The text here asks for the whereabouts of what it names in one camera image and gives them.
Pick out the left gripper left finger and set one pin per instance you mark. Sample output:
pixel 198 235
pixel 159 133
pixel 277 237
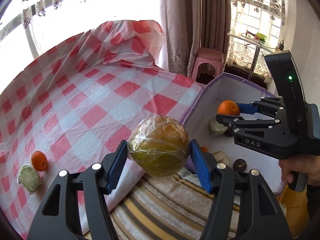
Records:
pixel 58 215

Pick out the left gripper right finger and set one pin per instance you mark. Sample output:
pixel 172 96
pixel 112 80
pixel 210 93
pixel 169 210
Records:
pixel 260 216

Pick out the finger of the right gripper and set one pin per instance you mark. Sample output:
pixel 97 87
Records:
pixel 273 107
pixel 267 129

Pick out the large green fruit half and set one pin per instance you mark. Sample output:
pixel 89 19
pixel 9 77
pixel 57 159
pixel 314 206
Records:
pixel 215 127

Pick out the orange tangerine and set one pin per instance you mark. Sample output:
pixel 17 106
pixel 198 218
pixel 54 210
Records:
pixel 39 161
pixel 228 107

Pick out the dark passion fruit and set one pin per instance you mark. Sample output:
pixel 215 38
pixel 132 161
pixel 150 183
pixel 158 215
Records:
pixel 240 165

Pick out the orange tangerine front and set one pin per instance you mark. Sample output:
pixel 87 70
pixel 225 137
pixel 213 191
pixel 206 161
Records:
pixel 39 161

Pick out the brownish round fruit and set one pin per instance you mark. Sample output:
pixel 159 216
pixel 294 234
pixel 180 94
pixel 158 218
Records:
pixel 159 145

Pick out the pale cut fruit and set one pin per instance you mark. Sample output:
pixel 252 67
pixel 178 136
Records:
pixel 221 157

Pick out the person's right hand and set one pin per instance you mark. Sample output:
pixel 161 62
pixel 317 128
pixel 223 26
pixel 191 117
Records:
pixel 308 164

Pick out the glass side table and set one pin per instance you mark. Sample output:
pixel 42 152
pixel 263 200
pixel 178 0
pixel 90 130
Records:
pixel 244 50

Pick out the striped towel sofa cover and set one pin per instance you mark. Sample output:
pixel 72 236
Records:
pixel 163 208

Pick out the pink plastic stool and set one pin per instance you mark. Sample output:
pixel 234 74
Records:
pixel 209 56

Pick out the red white checkered tablecloth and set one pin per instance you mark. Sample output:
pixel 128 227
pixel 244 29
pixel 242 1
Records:
pixel 78 101

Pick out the right pink curtain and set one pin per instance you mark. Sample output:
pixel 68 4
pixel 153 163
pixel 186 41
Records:
pixel 191 24

